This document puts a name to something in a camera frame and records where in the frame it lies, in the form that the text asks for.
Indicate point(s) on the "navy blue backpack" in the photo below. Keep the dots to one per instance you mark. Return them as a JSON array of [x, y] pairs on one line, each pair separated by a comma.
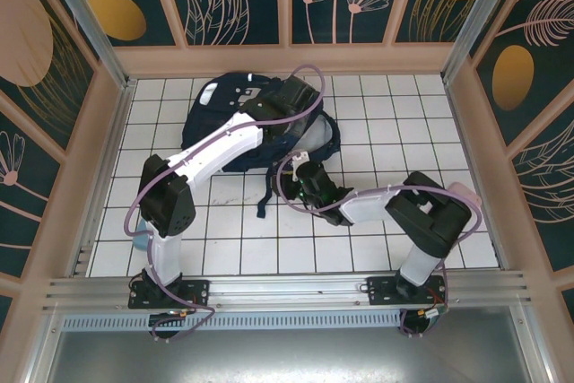
[[202, 109]]

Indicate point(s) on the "blue pencil case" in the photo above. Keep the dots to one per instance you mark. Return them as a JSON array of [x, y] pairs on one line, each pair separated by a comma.
[[141, 239]]

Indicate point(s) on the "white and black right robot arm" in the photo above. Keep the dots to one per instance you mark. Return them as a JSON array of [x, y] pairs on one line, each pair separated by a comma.
[[430, 217]]

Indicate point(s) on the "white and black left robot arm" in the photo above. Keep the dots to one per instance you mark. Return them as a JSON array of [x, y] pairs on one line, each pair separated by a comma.
[[215, 150]]

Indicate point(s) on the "small green circuit board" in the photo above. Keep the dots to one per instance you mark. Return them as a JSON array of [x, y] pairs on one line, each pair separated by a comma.
[[432, 315]]

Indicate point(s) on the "grey metal sheet panel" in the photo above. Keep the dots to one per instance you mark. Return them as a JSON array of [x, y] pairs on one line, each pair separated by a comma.
[[287, 356]]

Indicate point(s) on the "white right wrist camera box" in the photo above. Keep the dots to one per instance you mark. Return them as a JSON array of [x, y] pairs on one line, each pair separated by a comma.
[[300, 159]]

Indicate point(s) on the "long aluminium mounting rail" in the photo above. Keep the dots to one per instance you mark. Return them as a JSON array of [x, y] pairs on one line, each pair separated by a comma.
[[287, 286]]

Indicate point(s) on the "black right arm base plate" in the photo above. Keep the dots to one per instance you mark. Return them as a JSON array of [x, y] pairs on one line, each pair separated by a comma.
[[381, 291]]

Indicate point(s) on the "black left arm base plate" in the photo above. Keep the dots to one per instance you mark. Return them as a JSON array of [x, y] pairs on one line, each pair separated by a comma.
[[197, 293]]

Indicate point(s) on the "aluminium table side rail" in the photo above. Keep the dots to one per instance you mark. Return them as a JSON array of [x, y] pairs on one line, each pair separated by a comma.
[[470, 154], [105, 176]]

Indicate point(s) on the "aluminium corner post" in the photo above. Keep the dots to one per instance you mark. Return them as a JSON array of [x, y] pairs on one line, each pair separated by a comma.
[[89, 28], [475, 20]]

